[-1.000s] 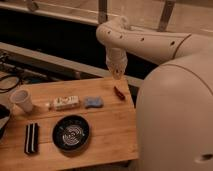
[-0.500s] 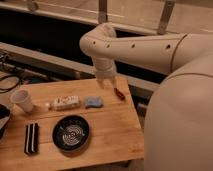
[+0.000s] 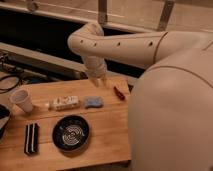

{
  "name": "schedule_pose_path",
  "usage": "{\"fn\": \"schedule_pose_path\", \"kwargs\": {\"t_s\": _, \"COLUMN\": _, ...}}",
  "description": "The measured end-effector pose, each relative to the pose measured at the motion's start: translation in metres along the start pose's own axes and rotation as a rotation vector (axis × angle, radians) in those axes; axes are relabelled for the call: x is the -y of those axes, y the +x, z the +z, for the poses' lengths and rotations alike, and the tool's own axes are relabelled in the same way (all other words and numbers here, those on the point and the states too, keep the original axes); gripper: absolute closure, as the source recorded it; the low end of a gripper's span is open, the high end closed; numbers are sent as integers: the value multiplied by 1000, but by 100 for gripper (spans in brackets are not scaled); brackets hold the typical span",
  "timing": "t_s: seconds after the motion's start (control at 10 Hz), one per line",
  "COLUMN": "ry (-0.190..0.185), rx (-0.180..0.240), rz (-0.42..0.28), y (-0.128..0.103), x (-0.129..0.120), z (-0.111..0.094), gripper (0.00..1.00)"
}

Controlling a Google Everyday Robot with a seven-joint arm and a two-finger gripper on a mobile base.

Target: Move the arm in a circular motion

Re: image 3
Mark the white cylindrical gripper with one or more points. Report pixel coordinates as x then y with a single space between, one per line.
96 68

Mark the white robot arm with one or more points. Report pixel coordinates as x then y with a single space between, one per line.
170 111

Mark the blue sponge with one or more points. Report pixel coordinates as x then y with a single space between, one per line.
93 102

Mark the white labelled bottle lying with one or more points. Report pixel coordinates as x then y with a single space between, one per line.
63 103

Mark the black bowl with strainer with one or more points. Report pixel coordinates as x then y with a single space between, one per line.
70 133

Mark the white plastic cup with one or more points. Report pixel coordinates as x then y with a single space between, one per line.
22 99

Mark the black white striped cloth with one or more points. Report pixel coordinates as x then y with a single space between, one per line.
31 139

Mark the dark object at left edge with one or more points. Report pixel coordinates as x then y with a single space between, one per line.
4 118

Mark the red handled tool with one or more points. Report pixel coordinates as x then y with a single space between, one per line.
119 94

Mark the metal railing frame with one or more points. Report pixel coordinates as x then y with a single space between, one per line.
129 15

